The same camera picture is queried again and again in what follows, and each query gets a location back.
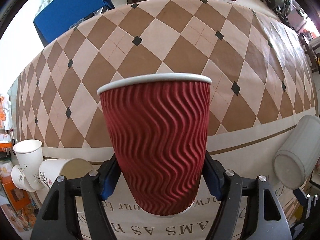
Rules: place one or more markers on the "blue board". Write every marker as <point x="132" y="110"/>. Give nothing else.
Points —
<point x="59" y="15"/>

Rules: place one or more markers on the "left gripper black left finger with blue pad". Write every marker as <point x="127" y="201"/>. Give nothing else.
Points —
<point x="58" y="216"/>

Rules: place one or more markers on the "white paper cup upright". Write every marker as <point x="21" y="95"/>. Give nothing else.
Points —
<point x="30" y="157"/>

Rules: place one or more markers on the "grey ribbed mug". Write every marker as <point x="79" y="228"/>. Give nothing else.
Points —
<point x="297" y="157"/>

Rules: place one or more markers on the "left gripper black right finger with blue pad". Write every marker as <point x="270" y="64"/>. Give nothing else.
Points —
<point x="264" y="217"/>

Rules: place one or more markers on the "checkered brown tablecloth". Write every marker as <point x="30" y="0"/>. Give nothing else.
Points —
<point x="261" y="81"/>

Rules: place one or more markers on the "red ripple paper cup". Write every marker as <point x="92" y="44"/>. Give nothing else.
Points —
<point x="158" y="125"/>

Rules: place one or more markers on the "white paper cup lying middle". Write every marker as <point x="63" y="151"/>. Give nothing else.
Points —
<point x="51" y="169"/>

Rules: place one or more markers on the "white paper cup lying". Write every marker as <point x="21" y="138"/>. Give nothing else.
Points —
<point x="19" y="179"/>
<point x="51" y="169"/>

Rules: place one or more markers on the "white paper cup lying left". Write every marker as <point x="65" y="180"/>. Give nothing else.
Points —
<point x="19" y="179"/>

